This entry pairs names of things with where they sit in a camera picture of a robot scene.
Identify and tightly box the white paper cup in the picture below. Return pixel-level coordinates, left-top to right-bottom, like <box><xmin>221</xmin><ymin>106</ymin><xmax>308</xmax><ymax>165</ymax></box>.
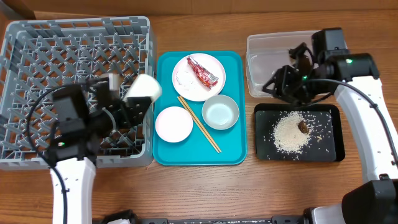
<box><xmin>123</xmin><ymin>74</ymin><xmax>162</xmax><ymax>102</ymax></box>

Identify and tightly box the pink bowl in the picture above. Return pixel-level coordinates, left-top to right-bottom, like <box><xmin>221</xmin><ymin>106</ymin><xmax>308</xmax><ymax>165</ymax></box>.
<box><xmin>155</xmin><ymin>106</ymin><xmax>193</xmax><ymax>143</ymax></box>

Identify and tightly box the wooden chopstick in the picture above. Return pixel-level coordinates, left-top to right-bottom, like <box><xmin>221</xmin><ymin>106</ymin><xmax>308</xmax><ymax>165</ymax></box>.
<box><xmin>177</xmin><ymin>96</ymin><xmax>221</xmax><ymax>153</ymax></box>
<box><xmin>177</xmin><ymin>96</ymin><xmax>220</xmax><ymax>154</ymax></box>

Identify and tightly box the white rice pile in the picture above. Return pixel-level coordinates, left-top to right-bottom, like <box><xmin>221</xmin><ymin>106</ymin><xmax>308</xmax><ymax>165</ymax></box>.
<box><xmin>262</xmin><ymin>110</ymin><xmax>332</xmax><ymax>160</ymax></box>

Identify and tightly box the grey-green bowl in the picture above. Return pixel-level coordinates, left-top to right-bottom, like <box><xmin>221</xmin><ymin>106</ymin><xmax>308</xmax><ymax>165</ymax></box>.
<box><xmin>201</xmin><ymin>95</ymin><xmax>239</xmax><ymax>130</ymax></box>

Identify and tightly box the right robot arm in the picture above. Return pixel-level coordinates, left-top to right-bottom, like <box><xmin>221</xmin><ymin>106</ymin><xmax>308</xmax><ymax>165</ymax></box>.
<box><xmin>262</xmin><ymin>28</ymin><xmax>397</xmax><ymax>224</ymax></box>

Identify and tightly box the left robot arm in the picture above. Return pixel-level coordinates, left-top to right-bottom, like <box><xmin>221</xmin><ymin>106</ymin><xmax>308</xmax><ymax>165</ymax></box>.
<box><xmin>45</xmin><ymin>74</ymin><xmax>162</xmax><ymax>223</ymax></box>

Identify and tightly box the black waste tray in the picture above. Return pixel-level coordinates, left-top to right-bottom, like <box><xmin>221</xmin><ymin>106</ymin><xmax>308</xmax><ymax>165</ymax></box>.
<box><xmin>254</xmin><ymin>103</ymin><xmax>345</xmax><ymax>162</ymax></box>

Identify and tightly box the grey plastic dishwasher rack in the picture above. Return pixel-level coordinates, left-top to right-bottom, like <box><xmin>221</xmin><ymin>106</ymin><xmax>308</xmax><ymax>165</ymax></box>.
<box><xmin>1</xmin><ymin>16</ymin><xmax>157</xmax><ymax>170</ymax></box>

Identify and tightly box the clear plastic bin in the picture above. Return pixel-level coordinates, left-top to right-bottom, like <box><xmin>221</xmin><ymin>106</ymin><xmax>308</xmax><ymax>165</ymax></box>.
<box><xmin>246</xmin><ymin>30</ymin><xmax>315</xmax><ymax>98</ymax></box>

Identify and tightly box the crumpled white tissue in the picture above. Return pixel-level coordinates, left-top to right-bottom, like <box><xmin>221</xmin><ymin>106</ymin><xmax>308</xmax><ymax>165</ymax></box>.
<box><xmin>176</xmin><ymin>71</ymin><xmax>196</xmax><ymax>90</ymax></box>

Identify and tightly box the white round plate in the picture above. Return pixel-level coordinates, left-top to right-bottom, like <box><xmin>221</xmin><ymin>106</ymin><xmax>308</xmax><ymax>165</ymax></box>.
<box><xmin>172</xmin><ymin>53</ymin><xmax>226</xmax><ymax>102</ymax></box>

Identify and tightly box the red snack wrapper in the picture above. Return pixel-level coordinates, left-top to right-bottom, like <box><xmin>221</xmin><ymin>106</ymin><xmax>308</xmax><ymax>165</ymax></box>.
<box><xmin>187</xmin><ymin>56</ymin><xmax>218</xmax><ymax>89</ymax></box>

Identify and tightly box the cardboard backdrop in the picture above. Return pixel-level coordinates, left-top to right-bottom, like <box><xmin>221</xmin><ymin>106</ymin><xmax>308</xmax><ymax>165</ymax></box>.
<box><xmin>1</xmin><ymin>0</ymin><xmax>397</xmax><ymax>19</ymax></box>

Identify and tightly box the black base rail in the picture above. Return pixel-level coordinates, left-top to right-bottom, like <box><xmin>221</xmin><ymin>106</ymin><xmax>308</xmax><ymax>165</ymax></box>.
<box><xmin>92</xmin><ymin>210</ymin><xmax>312</xmax><ymax>224</ymax></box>

